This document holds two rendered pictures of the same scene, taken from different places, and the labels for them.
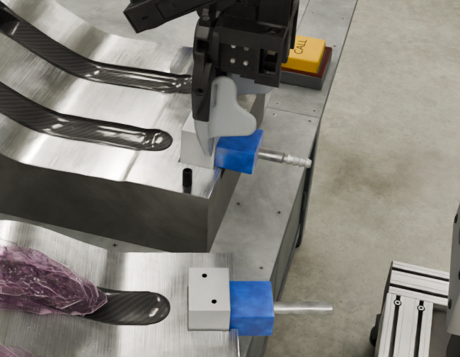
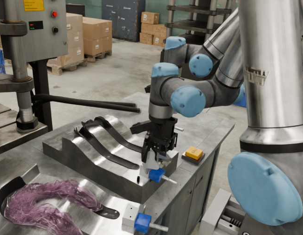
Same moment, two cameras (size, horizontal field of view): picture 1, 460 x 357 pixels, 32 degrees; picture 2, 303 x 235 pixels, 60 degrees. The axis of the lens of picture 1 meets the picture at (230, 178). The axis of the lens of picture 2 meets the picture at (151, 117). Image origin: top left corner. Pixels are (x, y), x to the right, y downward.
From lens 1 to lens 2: 0.20 m
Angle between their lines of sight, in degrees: 21
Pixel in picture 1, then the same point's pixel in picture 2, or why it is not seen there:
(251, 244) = (156, 205)
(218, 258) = (140, 205)
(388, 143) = not seen: hidden behind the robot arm
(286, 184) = (175, 190)
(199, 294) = (127, 213)
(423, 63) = not seen: hidden behind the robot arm
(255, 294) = (145, 218)
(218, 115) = (148, 162)
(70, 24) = (126, 131)
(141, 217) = (124, 188)
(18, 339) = (71, 211)
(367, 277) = not seen: outside the picture
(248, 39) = (158, 141)
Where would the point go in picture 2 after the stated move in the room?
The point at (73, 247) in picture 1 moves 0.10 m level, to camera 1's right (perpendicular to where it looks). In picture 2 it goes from (99, 191) to (127, 200)
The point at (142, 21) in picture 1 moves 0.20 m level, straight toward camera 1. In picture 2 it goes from (133, 131) to (113, 167)
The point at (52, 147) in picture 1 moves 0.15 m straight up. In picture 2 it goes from (106, 162) to (106, 126)
